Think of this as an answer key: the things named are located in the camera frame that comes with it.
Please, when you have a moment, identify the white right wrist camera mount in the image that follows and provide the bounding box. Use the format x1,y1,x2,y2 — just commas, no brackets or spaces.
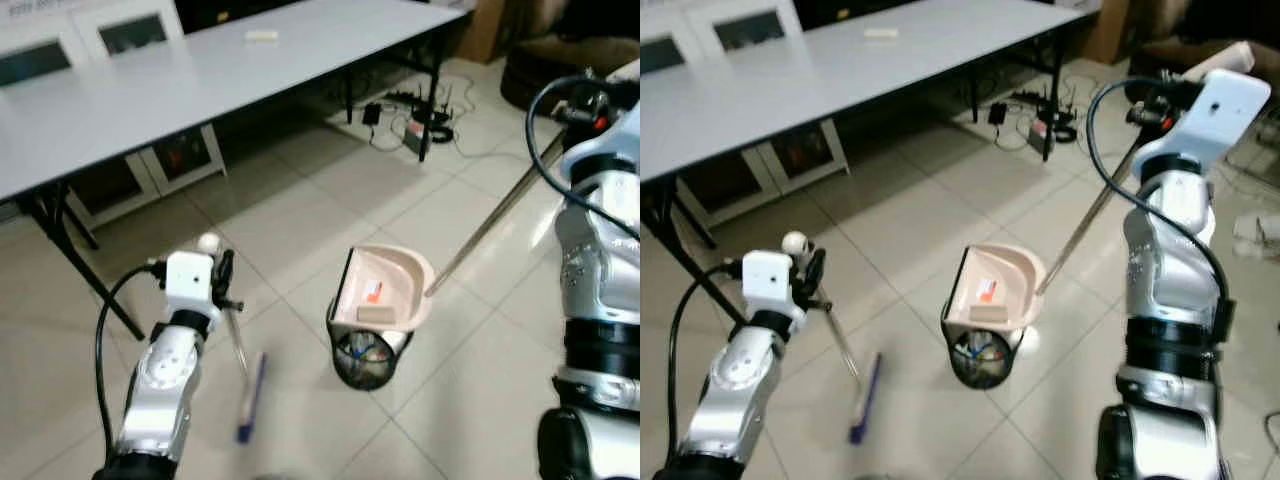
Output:
560,100,641,186
1135,68,1273,186

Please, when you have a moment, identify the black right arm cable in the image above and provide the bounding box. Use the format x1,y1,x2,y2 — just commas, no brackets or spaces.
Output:
525,72,641,241
1085,75,1236,346

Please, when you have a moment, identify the brown cardboard box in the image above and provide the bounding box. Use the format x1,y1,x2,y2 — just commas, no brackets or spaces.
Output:
1085,0,1136,66
460,0,511,63

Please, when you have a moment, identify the grey folding table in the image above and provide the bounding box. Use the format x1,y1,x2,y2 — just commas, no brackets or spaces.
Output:
0,0,473,341
640,0,1101,326

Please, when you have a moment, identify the dark brown upholstered seat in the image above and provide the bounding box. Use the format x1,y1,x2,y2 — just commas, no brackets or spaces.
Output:
1125,0,1280,101
500,0,641,111

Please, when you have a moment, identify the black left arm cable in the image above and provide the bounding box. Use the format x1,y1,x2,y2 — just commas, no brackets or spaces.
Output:
663,260,746,461
93,262,166,466

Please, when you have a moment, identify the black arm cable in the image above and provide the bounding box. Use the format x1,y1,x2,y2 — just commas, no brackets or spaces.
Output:
525,72,641,241
1085,75,1236,346
93,262,166,466
663,260,746,461

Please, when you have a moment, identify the broom with blue brush head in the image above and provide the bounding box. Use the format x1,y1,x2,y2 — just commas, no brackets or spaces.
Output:
782,232,884,446
197,232,269,444

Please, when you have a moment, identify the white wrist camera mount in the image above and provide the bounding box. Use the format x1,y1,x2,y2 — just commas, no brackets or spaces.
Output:
560,100,641,186
1135,68,1273,186
163,252,216,319
742,250,797,317

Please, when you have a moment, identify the beige long-handled dustpan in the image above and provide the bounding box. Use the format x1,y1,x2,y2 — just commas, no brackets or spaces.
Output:
940,40,1256,335
327,58,641,333

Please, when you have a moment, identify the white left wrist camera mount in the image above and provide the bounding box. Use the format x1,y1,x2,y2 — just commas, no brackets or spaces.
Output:
742,250,797,317
163,252,216,319

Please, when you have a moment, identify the black router with antennas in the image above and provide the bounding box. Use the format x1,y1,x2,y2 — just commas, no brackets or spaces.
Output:
385,85,457,153
1010,83,1079,151

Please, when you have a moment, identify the black mesh waste bin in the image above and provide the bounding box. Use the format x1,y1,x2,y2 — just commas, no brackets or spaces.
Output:
945,325,1026,391
328,325,413,391

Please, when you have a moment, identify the white cabinet with glass doors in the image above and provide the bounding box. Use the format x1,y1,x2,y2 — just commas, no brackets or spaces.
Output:
640,0,851,216
0,0,229,233

